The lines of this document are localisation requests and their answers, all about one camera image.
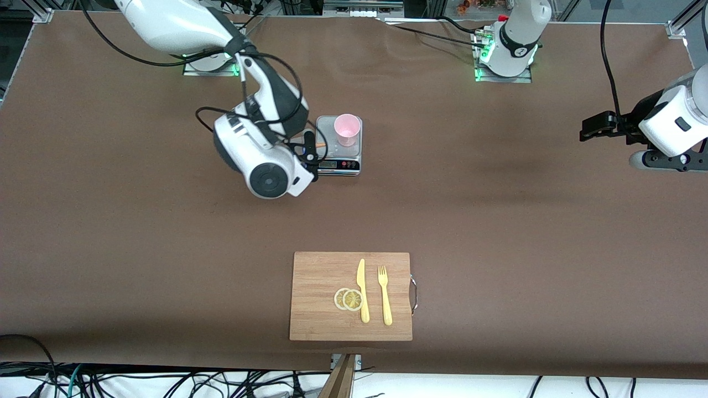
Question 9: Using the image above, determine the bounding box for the yellow plastic fork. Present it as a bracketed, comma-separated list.
[378, 265, 394, 326]

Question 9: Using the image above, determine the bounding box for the aluminium frame rail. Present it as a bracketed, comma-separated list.
[30, 0, 56, 24]

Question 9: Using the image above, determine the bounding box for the pink plastic cup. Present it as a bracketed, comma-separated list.
[334, 113, 362, 148]

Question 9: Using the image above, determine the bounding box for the metal beam bracket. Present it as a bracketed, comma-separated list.
[330, 354, 363, 372]

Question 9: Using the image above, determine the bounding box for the black looped floor cable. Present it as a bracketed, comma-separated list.
[0, 334, 59, 390]

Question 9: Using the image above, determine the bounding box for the teal floor cable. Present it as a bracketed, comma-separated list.
[65, 364, 85, 398]

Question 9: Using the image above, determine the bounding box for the wooden support beam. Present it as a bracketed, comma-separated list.
[317, 354, 357, 398]

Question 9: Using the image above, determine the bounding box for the bamboo cutting board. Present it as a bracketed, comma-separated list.
[289, 252, 413, 342]

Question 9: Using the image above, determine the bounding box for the silver digital kitchen scale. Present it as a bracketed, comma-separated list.
[314, 115, 363, 176]

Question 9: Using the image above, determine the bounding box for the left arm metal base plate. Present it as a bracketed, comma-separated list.
[474, 29, 533, 84]

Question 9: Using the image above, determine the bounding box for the black table cable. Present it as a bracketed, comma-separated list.
[440, 15, 490, 37]
[382, 21, 493, 51]

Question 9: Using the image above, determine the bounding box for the white power strip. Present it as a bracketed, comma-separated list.
[322, 0, 406, 19]

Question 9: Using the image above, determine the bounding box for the aluminium frame corner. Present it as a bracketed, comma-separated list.
[666, 0, 708, 39]

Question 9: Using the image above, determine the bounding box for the yellow plastic knife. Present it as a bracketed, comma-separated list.
[356, 258, 371, 324]

